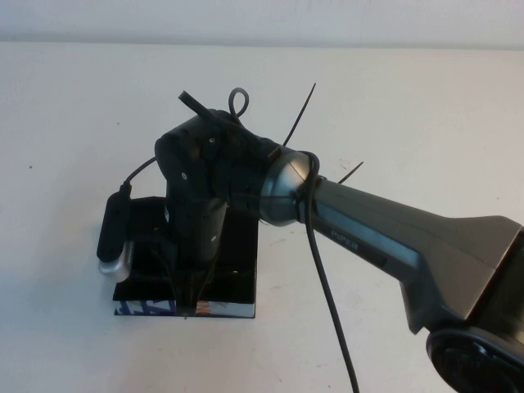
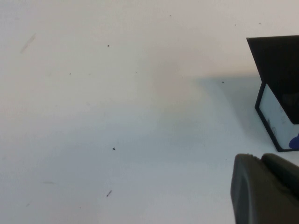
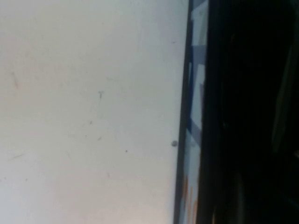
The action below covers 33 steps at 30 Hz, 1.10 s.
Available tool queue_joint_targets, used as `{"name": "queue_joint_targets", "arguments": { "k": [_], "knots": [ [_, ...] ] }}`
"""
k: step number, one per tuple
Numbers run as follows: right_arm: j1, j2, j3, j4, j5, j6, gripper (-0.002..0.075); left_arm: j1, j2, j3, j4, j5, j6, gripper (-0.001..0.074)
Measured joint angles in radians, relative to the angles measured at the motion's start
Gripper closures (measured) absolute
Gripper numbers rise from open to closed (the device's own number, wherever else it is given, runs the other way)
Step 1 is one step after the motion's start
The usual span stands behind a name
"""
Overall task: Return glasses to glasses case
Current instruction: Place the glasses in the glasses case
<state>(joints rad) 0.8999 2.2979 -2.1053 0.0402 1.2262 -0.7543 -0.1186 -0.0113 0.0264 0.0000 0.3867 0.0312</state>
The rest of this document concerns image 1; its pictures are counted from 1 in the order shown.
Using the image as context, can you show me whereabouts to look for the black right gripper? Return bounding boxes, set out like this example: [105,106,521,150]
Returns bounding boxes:
[154,108,231,269]

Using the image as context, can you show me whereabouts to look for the black glasses case printed sides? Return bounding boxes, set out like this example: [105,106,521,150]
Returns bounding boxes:
[112,196,259,320]

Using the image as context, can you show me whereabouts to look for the black zip tie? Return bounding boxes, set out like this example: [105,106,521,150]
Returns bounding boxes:
[283,82,318,147]
[338,160,365,186]

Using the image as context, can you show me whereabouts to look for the thin black camera cable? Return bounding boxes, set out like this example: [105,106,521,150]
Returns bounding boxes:
[121,156,159,190]

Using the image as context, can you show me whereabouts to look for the black flat cable end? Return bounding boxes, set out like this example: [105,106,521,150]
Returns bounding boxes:
[178,91,215,120]

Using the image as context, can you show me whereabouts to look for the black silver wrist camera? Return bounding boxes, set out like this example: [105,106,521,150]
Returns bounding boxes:
[96,184,133,283]

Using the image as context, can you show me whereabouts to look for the grey looped cable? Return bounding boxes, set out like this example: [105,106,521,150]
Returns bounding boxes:
[228,87,250,120]

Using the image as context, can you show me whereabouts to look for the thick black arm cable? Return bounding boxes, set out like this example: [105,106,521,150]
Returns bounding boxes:
[298,151,362,393]

